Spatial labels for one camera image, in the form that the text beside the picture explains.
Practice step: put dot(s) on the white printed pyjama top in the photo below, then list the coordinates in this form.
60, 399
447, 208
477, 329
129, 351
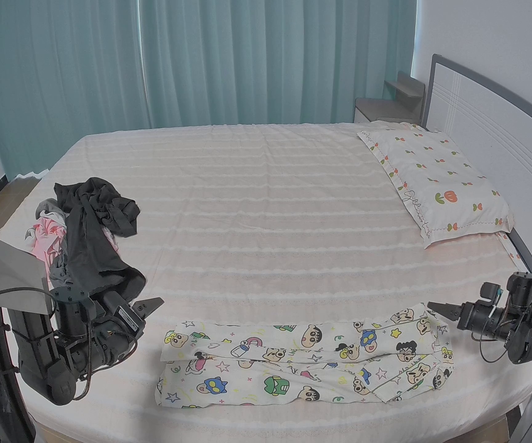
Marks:
293, 372

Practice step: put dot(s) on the pile of clothes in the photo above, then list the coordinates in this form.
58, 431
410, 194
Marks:
90, 229

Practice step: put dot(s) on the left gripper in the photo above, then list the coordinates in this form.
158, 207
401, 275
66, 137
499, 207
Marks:
130, 323

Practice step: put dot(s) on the grey bedside table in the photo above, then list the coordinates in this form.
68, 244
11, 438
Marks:
386, 106

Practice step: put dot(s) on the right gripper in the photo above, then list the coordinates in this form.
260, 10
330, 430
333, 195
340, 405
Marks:
478, 319

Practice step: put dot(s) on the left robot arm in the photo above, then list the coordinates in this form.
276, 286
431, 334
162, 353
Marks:
35, 339

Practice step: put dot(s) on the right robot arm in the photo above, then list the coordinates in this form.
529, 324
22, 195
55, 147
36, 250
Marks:
531, 326

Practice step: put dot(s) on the bed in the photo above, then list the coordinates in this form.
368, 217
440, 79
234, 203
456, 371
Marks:
270, 201

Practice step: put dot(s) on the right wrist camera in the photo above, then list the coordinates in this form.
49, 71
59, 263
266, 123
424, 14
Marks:
490, 292

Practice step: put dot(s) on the white printed pillow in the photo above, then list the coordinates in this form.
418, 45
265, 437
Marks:
437, 182

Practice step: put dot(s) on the blue-green curtain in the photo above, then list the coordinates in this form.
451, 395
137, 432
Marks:
270, 39
63, 62

